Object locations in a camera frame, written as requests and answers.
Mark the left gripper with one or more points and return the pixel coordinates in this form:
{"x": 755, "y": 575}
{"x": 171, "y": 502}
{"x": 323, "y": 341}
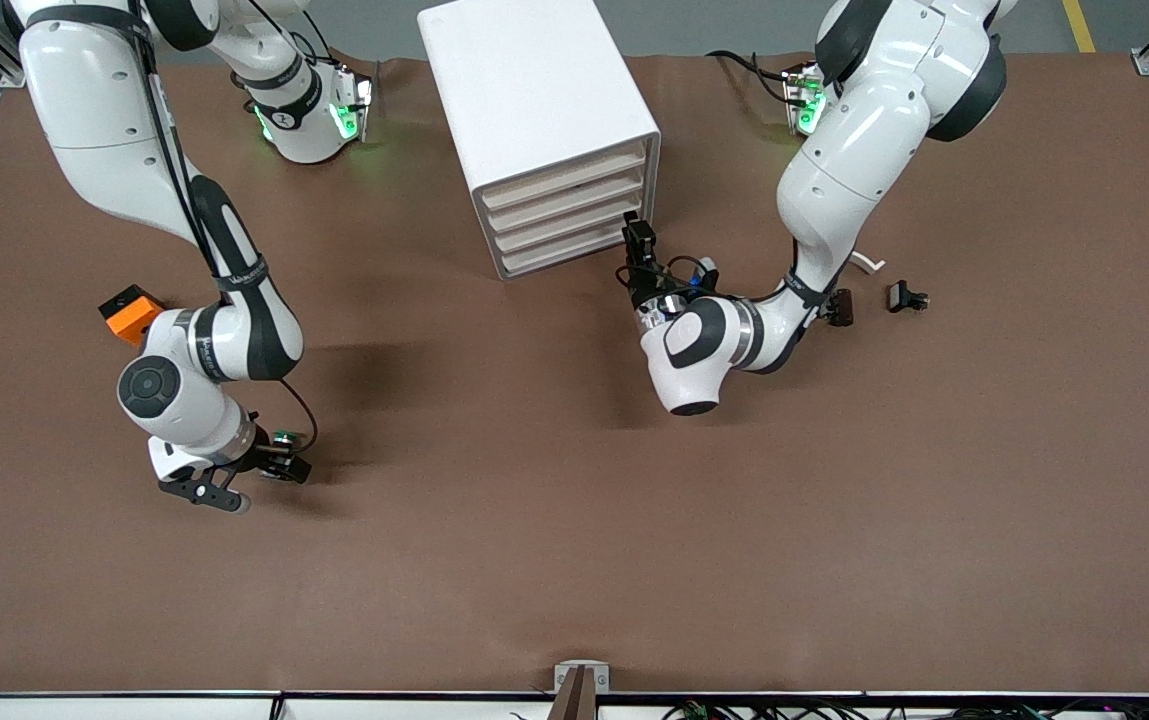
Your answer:
{"x": 647, "y": 288}

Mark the grey metal bracket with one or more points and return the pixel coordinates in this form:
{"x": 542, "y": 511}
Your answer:
{"x": 564, "y": 668}

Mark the white drawer cabinet housing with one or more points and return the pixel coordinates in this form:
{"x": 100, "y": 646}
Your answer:
{"x": 524, "y": 90}

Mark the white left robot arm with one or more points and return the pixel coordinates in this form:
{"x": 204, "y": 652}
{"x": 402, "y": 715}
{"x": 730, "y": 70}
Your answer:
{"x": 854, "y": 130}

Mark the small brown connector part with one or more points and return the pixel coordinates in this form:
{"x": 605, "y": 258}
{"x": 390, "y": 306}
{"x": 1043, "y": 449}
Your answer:
{"x": 842, "y": 308}

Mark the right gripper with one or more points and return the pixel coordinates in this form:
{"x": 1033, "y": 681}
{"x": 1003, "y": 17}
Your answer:
{"x": 267, "y": 459}

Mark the small black clip part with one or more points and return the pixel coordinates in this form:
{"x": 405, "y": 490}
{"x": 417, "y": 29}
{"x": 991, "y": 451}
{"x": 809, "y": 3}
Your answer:
{"x": 902, "y": 297}

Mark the white table edge rail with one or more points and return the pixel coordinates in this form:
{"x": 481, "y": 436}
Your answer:
{"x": 134, "y": 708}

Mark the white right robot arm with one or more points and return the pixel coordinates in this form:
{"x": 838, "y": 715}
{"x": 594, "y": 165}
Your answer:
{"x": 94, "y": 100}

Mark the brown table mat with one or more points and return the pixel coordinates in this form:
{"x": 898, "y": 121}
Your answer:
{"x": 574, "y": 560}

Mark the orange and black box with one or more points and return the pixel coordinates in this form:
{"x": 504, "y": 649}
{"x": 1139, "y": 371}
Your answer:
{"x": 124, "y": 318}

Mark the brown upright bar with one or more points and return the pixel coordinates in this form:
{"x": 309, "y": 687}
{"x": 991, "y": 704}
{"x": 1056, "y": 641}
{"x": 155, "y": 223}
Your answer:
{"x": 574, "y": 700}

